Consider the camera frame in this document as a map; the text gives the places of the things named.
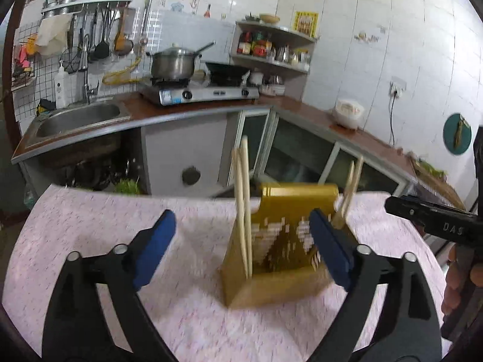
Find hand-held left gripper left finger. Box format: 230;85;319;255
41;209;177;362

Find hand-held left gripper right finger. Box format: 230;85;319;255
309;208;442;362

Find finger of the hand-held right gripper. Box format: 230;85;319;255
385;195;431;230

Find wooden chopstick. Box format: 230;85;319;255
241;136;253;278
341;155;365;230
231;148;248;277
334;160;356;229

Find yellow slotted utensil holder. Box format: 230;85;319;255
221;183;357;310

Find person's right hand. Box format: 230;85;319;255
442;245;483;315

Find floral tablecloth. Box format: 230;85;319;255
8;185;453;362

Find leafy greens under sink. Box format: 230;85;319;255
113;179;142;195

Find round green cutting board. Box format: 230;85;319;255
443;113;472;155

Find kitchen counter cabinet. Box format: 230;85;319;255
11;94;465;212

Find white rice cooker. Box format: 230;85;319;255
333;99;366;131

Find stainless steel sink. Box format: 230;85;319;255
26;103;131;146

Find gas stove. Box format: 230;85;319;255
136;77;261;106

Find stack of white dishes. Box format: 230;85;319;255
247;70;287;97

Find metal faucet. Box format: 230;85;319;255
81;34;99;104

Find steel cooking pot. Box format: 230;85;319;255
150;41;216;81

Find white soap bottle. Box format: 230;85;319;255
55;61;72;109

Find black wok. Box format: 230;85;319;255
204;61;250;85

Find brown glass-panel door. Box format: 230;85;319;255
0;0;27;148

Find black hanging spatula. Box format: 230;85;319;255
92;8;112;60

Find brown hanging ladle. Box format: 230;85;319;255
114;8;136;55

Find row of condiment bottles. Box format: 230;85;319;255
237;30;312;65

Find hanging beige cloth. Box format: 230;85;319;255
37;17;70;57

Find black power cable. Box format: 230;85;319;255
389;92;400;146

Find yellow hose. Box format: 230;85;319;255
102;55;146;85

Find yellow wall poster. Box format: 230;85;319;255
293;11;319;38

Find corner wall shelf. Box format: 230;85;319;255
229;21;318;74

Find wire wall basket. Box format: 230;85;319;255
11;38;38;91

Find metal wall utensil rack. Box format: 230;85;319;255
41;0;133;14

